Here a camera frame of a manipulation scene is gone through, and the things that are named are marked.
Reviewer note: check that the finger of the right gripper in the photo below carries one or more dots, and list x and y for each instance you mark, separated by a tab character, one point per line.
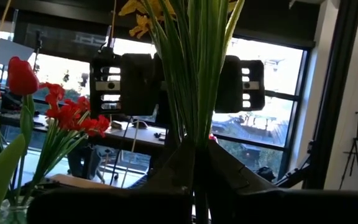
228	84
138	84

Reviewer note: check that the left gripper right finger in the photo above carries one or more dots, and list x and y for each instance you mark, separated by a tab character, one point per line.
291	208

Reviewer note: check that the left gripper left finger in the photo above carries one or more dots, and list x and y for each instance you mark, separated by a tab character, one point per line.
104	208

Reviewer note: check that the yellow artificial flower bunch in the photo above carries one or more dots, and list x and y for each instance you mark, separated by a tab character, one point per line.
197	93

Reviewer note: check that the red artificial flower bunch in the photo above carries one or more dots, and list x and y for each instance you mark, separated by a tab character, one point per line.
70	115

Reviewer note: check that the red artificial tulip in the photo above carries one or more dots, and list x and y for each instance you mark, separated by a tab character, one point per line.
22	77

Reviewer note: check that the clear glass vase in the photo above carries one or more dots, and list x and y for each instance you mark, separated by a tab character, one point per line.
11	214

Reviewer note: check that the grey office desk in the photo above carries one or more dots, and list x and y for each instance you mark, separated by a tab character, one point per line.
141	135

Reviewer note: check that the black office chair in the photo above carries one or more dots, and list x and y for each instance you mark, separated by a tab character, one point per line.
82	161

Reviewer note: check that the black window blind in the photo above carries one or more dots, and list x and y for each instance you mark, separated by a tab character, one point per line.
259	18

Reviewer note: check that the black tall tripod stand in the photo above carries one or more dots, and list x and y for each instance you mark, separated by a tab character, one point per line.
38	46

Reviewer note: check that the black small tripod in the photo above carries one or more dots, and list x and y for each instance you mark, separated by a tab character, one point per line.
357	146

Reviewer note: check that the grey sheet on stand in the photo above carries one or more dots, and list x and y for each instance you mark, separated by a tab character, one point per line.
14	51

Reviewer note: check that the black window frame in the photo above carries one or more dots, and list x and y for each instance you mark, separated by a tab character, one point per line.
295	124

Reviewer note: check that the black rig post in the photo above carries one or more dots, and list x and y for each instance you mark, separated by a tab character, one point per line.
334	93

